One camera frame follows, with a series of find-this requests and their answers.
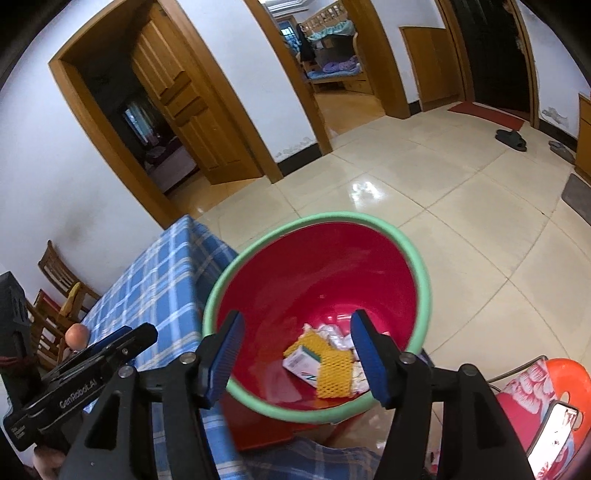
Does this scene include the white tissue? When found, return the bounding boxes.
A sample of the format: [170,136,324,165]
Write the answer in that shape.
[351,361,370,395]
[304,324,355,351]

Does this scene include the yellow foam net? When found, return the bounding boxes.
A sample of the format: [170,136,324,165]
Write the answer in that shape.
[283,330,332,358]
[317,349,353,399]

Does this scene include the teal white toothpaste box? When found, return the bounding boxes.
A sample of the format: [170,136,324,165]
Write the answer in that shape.
[283,346,321,388]

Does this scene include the pink bed in room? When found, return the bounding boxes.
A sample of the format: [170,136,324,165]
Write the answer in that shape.
[148,146,198,193]

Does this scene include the person left hand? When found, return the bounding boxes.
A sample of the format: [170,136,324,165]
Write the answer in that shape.
[33,446,66,480]

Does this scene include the floral red cushion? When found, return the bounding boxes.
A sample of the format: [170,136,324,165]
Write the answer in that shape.
[496,358,560,458]

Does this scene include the smartphone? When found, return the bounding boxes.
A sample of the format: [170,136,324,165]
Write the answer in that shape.
[527,401,579,479]

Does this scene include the red apple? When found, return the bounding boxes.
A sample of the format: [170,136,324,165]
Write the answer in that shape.
[64,323,90,351]

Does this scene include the wooden chair near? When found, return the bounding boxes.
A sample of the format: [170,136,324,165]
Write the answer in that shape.
[26,300,73,371]

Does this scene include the wooden chair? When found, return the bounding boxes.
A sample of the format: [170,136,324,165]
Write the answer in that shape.
[38,240,100,314]
[26,300,73,371]

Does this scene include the orange plastic stool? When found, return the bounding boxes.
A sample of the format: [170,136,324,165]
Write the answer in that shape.
[546,358,590,467]

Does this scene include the wooden chair far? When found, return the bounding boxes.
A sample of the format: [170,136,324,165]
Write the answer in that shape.
[38,240,100,314]

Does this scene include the blue plaid tablecloth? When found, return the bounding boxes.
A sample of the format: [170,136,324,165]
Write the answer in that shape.
[82,215,380,479]

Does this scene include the red bin green rim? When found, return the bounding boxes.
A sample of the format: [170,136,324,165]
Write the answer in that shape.
[202,212,433,424]

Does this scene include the grey floor mat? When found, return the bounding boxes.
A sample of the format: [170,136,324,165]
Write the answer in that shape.
[561,174,591,225]

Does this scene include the wooden cabinet right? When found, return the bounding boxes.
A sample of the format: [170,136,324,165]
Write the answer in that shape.
[575,94,591,182]

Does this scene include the grey slipper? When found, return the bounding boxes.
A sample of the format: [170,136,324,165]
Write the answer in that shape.
[548,140,575,165]

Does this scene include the black slipper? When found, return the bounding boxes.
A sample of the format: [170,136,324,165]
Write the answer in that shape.
[495,129,527,152]

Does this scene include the red doormat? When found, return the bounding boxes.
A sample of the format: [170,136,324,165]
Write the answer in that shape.
[449,101,525,131]

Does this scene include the open wooden door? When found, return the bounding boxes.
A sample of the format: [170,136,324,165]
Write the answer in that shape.
[130,1,263,184]

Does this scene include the wooden bunk bed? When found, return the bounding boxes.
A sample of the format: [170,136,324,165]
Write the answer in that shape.
[298,1,374,95]

